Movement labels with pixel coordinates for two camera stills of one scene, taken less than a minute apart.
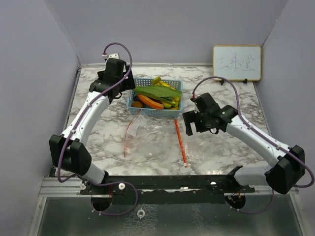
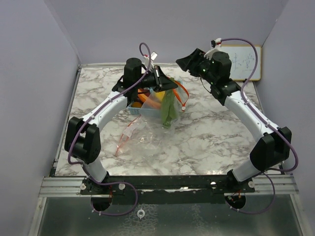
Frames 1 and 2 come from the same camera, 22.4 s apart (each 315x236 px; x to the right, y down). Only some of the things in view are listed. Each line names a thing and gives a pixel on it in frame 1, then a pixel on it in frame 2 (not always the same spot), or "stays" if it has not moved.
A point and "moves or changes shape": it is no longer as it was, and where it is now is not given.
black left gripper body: x=127 y=84 -> x=153 y=78
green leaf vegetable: x=163 y=93 moves or changes shape
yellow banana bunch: x=174 y=104 -> x=160 y=95
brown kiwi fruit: x=137 y=103 stays
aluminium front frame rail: x=50 y=187 stays
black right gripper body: x=202 y=124 -> x=202 y=69
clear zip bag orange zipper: x=168 y=143 -> x=160 y=111
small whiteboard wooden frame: x=237 y=63 stays
